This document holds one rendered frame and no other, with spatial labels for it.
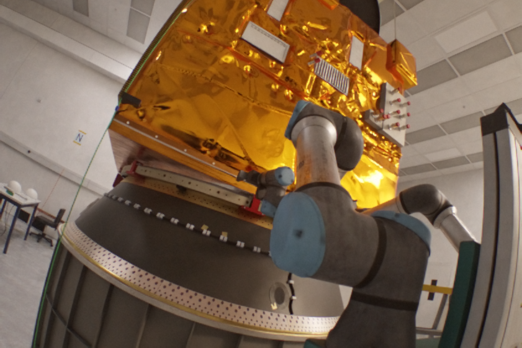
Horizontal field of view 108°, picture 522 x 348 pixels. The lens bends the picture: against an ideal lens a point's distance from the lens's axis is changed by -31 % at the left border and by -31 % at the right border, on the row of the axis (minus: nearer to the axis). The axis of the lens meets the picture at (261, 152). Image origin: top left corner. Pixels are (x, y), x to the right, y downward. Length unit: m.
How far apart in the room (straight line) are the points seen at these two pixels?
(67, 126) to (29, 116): 1.10
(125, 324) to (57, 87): 6.79
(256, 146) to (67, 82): 6.56
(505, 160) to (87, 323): 1.49
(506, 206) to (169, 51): 1.48
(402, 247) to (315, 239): 0.14
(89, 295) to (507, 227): 1.41
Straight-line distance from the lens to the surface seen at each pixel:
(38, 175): 7.10
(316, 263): 0.37
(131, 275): 1.21
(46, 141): 7.18
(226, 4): 1.80
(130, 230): 1.37
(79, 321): 1.44
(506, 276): 0.47
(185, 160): 1.34
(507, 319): 0.52
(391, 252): 0.41
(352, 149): 0.76
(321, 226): 0.36
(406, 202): 1.06
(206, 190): 1.35
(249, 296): 1.22
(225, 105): 1.42
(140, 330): 1.19
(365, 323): 0.43
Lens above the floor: 1.45
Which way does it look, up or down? 21 degrees up
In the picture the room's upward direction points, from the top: 18 degrees clockwise
